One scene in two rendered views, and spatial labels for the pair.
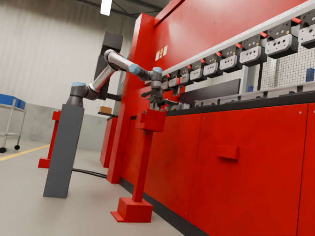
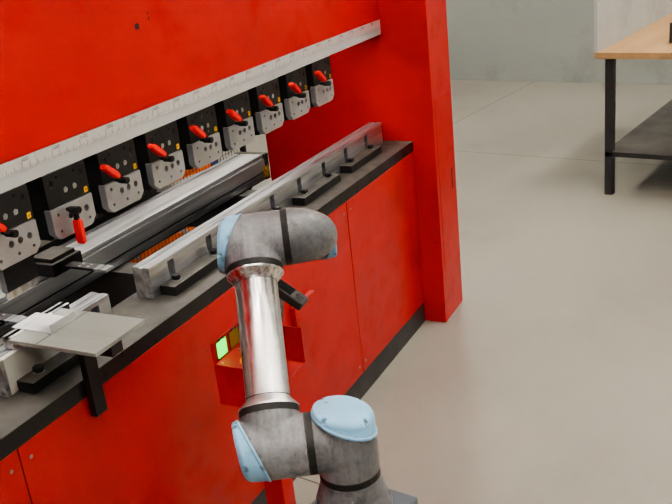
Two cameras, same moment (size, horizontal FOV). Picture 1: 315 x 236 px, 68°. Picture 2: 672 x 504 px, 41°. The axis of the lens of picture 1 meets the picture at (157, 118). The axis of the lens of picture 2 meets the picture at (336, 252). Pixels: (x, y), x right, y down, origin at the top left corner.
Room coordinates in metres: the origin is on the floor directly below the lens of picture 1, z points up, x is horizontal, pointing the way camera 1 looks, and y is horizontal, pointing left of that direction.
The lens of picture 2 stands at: (2.94, 1.91, 1.86)
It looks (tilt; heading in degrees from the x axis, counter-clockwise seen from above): 21 degrees down; 233
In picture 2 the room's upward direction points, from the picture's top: 6 degrees counter-clockwise
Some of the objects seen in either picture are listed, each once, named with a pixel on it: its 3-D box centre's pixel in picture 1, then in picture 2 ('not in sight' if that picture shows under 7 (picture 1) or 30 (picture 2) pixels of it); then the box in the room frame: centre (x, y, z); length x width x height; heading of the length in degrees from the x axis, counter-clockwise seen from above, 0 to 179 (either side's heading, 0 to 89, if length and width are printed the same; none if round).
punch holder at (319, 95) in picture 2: not in sight; (313, 81); (0.89, -0.79, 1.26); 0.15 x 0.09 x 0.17; 25
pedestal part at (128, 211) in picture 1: (131, 209); not in sight; (1.81, 0.08, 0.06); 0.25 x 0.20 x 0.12; 115
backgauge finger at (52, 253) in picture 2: not in sight; (73, 262); (2.09, -0.42, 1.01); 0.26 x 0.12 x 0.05; 115
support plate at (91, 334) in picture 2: (161, 100); (77, 331); (2.27, -0.01, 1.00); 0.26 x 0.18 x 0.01; 115
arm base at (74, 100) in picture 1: (75, 101); (351, 488); (2.08, 0.75, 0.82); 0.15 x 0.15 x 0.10
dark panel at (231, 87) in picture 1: (202, 105); not in sight; (2.75, -0.51, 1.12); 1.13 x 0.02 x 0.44; 25
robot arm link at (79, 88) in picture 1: (78, 89); (342, 436); (2.09, 0.75, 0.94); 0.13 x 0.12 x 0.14; 145
